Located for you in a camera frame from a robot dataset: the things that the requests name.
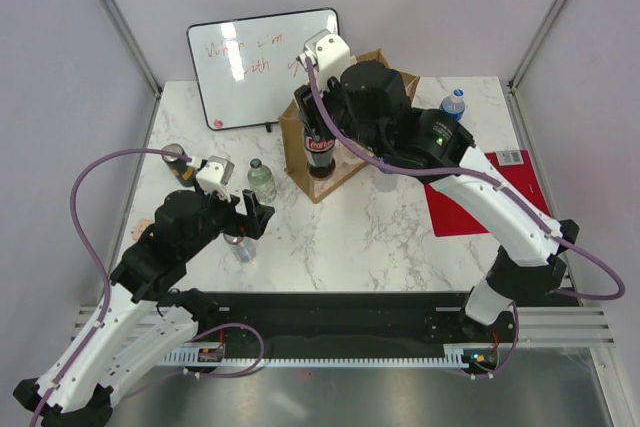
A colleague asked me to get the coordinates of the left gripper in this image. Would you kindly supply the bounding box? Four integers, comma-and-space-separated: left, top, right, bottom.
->
181, 176, 274, 259

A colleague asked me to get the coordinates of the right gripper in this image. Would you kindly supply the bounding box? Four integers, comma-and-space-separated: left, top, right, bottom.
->
294, 66, 388, 159

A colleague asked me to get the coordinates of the brown canvas tote bag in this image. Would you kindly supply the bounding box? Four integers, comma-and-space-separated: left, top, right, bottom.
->
278, 49, 421, 205

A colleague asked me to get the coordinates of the Coca-Cola glass bottle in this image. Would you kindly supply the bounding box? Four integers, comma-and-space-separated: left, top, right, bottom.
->
303, 126, 335, 180

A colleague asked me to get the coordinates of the clear soda water bottle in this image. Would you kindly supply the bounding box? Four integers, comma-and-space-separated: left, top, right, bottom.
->
247, 158, 277, 204

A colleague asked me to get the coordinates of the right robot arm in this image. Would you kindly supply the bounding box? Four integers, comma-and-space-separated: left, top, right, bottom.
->
296, 59, 579, 341

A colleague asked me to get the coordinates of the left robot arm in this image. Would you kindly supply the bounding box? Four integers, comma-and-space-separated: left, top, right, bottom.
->
13, 190, 275, 426

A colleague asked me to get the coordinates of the silver beverage can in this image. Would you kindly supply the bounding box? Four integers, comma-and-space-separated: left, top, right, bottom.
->
223, 234, 256, 263

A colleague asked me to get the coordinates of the white dry-erase board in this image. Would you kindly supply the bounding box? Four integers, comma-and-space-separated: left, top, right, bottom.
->
186, 7, 339, 131

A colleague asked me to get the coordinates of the blue-label water bottle near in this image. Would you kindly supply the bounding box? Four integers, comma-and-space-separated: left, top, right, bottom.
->
374, 169, 399, 193

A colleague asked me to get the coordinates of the blue-label water bottle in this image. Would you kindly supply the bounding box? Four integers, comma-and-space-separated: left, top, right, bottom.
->
374, 169, 399, 193
439, 89, 466, 121

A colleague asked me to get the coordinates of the black and yellow can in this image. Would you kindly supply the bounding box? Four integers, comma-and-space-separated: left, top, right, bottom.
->
162, 143, 196, 188

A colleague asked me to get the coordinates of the blue-label water bottle far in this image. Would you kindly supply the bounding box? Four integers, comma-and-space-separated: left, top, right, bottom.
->
439, 89, 466, 121

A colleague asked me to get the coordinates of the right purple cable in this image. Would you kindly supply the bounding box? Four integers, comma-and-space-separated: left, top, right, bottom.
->
305, 57, 627, 381

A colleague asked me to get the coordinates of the purple cable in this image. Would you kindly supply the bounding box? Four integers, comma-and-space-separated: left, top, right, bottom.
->
29, 148, 194, 427
305, 57, 627, 381

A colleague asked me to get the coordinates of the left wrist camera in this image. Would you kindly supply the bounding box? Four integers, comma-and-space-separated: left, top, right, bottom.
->
196, 156, 235, 201

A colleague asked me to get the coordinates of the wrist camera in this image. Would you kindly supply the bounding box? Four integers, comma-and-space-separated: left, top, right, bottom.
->
196, 156, 235, 201
297, 30, 352, 81

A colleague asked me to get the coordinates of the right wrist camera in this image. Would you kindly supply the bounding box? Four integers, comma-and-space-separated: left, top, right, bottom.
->
297, 30, 352, 81

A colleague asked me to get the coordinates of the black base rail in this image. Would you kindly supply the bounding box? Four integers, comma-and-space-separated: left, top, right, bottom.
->
149, 288, 519, 363

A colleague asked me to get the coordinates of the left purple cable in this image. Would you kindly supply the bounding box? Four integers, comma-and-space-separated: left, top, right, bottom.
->
29, 148, 194, 427

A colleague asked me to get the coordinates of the white cable duct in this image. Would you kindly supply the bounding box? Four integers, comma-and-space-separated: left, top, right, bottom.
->
158, 344, 499, 369

